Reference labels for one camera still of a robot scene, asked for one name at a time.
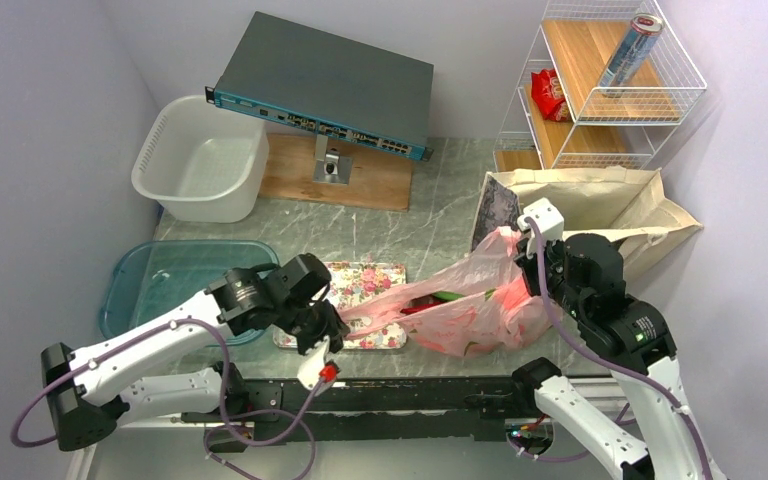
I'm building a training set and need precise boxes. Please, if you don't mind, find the metal stand base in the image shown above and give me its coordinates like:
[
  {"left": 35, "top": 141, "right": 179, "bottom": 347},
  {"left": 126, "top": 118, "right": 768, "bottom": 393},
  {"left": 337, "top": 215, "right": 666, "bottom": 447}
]
[{"left": 313, "top": 134, "right": 353, "bottom": 185}]

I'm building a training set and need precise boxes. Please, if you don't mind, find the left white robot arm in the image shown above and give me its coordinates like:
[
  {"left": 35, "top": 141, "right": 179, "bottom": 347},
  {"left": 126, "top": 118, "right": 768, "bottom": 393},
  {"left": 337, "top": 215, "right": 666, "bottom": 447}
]
[{"left": 41, "top": 253, "right": 349, "bottom": 452}]

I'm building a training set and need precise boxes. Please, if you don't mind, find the red pepper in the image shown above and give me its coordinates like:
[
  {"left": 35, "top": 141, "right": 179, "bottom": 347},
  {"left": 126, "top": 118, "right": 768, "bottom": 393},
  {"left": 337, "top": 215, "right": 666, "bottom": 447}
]
[{"left": 400, "top": 299, "right": 444, "bottom": 315}]

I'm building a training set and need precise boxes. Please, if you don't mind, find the red snack packet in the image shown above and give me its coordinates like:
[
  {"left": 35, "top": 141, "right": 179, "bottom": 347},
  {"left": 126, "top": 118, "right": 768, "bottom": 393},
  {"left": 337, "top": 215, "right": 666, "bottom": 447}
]
[{"left": 530, "top": 69, "right": 571, "bottom": 122}]

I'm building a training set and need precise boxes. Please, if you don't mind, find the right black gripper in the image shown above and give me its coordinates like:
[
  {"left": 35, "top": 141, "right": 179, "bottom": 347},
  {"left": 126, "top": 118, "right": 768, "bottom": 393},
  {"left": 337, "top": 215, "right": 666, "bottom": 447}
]
[{"left": 513, "top": 228, "right": 590, "bottom": 319}]

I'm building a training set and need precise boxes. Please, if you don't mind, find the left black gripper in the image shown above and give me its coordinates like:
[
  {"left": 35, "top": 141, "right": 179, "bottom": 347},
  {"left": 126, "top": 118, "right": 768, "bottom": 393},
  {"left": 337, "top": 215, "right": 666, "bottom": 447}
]
[{"left": 275, "top": 296, "right": 351, "bottom": 363}]

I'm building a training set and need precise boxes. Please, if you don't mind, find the purple cable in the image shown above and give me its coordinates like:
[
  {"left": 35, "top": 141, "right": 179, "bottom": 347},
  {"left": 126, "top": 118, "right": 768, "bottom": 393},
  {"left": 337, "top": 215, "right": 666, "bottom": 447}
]
[
  {"left": 523, "top": 215, "right": 717, "bottom": 480},
  {"left": 10, "top": 319, "right": 330, "bottom": 480}
]

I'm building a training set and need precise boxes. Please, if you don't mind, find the beige canvas tote bag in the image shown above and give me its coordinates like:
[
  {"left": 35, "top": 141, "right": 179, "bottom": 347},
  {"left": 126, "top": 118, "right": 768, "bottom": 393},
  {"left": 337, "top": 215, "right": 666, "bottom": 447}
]
[{"left": 470, "top": 166, "right": 703, "bottom": 281}]

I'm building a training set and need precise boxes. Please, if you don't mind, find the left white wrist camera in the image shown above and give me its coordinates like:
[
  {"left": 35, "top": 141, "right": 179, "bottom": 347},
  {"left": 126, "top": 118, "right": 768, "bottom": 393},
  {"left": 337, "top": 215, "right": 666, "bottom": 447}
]
[{"left": 296, "top": 336, "right": 339, "bottom": 396}]

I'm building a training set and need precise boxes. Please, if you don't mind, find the white wire shelf rack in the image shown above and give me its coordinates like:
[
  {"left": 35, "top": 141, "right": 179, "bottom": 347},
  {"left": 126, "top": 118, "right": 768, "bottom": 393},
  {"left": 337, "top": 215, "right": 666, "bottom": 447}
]
[{"left": 493, "top": 1, "right": 707, "bottom": 171}]

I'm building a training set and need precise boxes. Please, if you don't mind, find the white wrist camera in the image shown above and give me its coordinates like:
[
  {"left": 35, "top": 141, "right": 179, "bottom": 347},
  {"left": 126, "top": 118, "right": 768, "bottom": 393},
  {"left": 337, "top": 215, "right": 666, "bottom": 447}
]
[
  {"left": 296, "top": 336, "right": 339, "bottom": 396},
  {"left": 517, "top": 198, "right": 564, "bottom": 241}
]

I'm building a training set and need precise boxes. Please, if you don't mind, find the teal network switch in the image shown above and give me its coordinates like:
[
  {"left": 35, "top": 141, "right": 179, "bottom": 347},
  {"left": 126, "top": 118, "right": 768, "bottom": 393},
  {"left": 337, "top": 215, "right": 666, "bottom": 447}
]
[{"left": 205, "top": 11, "right": 434, "bottom": 161}]

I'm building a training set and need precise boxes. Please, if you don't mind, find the white plastic basin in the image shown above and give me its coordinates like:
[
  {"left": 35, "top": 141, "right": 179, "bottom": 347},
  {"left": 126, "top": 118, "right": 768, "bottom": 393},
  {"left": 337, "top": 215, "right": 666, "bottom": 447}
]
[{"left": 131, "top": 95, "right": 269, "bottom": 223}]

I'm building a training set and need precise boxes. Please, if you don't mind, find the blue drink can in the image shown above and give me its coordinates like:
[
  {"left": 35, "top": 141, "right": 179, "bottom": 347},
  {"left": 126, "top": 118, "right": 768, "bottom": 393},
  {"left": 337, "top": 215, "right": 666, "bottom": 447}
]
[{"left": 598, "top": 13, "right": 664, "bottom": 98}]

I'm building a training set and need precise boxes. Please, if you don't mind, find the pink plastic grocery bag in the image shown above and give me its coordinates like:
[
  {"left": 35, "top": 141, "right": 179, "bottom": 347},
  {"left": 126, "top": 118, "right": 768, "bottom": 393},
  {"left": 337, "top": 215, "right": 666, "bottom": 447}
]
[{"left": 339, "top": 226, "right": 551, "bottom": 357}]

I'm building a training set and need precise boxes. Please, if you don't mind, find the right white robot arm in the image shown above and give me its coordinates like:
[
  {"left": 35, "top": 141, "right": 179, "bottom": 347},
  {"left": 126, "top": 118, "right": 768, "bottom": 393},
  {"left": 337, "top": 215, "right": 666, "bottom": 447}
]
[{"left": 510, "top": 233, "right": 725, "bottom": 479}]

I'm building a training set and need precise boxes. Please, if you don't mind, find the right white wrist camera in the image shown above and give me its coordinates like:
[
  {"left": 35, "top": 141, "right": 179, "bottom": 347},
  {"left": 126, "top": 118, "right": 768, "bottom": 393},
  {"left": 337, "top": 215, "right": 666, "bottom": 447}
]
[{"left": 517, "top": 198, "right": 564, "bottom": 241}]

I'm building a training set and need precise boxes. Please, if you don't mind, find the wooden board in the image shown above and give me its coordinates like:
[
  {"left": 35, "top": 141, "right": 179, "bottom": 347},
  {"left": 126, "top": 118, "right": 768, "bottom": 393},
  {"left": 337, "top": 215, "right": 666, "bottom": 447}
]
[{"left": 259, "top": 133, "right": 414, "bottom": 212}]

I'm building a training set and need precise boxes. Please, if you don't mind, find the green pepper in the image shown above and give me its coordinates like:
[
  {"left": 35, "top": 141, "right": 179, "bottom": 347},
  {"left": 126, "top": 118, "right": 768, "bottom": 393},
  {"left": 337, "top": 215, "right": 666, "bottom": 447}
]
[{"left": 431, "top": 291, "right": 464, "bottom": 302}]

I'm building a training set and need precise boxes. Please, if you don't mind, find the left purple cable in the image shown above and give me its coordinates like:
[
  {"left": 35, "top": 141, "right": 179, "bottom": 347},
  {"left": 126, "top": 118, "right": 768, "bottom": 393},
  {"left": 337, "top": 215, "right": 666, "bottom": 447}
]
[{"left": 10, "top": 319, "right": 330, "bottom": 480}]

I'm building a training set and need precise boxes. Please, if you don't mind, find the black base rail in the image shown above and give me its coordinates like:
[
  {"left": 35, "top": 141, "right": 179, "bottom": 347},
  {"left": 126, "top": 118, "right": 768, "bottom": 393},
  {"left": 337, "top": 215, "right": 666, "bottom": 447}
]
[{"left": 181, "top": 376, "right": 617, "bottom": 446}]

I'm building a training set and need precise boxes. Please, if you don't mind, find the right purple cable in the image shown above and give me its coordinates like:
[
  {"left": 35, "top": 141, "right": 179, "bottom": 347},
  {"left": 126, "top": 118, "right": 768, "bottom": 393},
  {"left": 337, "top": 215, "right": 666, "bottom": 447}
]
[{"left": 523, "top": 215, "right": 717, "bottom": 480}]

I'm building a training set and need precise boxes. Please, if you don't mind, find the teal transparent plastic bin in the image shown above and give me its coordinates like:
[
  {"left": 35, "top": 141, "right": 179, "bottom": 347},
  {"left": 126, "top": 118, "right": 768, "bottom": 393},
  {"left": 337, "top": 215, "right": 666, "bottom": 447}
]
[{"left": 98, "top": 239, "right": 279, "bottom": 339}]

